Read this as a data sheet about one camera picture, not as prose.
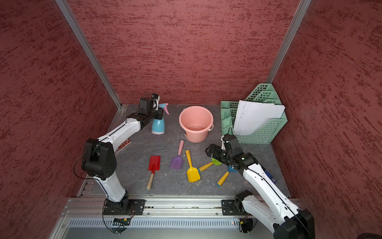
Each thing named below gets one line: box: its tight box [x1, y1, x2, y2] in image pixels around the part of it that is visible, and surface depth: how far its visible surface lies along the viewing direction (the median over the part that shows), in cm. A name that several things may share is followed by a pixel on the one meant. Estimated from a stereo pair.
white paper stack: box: [233, 100, 286, 136], surface depth 88 cm
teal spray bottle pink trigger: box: [151, 102, 170, 135], surface depth 93 cm
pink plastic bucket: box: [179, 105, 215, 143], surface depth 96 cm
